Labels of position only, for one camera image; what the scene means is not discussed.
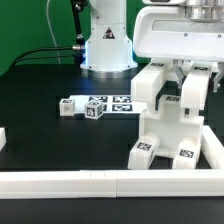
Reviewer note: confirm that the white U-shaped fence frame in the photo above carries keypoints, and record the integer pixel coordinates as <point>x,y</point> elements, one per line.
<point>122,183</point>

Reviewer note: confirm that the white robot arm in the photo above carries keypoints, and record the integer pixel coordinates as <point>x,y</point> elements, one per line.
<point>108,48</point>

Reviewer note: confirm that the white chair backrest frame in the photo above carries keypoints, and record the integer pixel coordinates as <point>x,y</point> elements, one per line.
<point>148,82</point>

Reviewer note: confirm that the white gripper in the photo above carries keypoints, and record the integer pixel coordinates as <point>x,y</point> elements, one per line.
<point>165,32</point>

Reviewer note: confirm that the white cube nut with marker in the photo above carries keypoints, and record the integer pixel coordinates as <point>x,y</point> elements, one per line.
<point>93,109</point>

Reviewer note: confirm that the white marker base sheet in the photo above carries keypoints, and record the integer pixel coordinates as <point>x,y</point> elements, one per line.
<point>112,103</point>

